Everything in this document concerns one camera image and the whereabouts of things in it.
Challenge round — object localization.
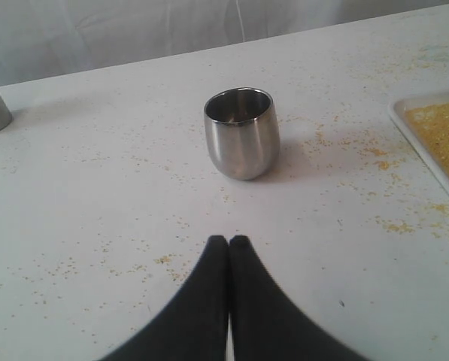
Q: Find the yellow and white grain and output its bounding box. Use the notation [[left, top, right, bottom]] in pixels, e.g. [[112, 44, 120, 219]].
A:
[[405, 103, 449, 176]]

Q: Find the white backdrop curtain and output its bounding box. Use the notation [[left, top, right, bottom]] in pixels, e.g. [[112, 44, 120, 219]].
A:
[[0, 0, 430, 86]]

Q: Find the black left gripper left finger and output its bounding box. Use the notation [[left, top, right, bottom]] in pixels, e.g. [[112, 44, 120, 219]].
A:
[[103, 235, 229, 360]]

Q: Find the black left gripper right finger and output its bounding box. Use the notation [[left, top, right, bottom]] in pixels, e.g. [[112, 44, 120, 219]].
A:
[[228, 235, 365, 360]]

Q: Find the small stainless steel cup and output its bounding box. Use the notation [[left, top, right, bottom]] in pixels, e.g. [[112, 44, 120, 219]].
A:
[[204, 87, 281, 181]]

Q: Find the white rectangular plastic tray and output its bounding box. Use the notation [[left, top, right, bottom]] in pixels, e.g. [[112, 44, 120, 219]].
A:
[[387, 89, 449, 195]]

